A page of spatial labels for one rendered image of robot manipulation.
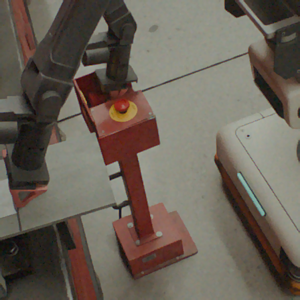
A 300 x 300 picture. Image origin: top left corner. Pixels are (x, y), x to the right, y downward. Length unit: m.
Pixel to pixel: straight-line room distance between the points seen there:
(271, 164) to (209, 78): 0.79
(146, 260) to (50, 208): 1.00
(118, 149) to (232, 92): 1.16
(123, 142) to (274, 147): 0.70
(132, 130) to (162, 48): 1.38
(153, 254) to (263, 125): 0.59
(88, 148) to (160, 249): 0.93
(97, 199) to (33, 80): 0.27
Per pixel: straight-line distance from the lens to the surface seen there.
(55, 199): 1.11
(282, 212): 1.91
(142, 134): 1.53
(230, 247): 2.16
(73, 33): 0.91
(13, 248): 1.18
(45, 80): 0.92
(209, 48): 2.82
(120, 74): 1.53
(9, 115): 0.96
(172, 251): 2.09
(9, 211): 1.12
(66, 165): 1.15
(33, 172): 1.04
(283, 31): 1.31
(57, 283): 1.17
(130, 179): 1.77
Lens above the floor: 1.89
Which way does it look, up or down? 51 degrees down
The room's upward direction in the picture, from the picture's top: 11 degrees counter-clockwise
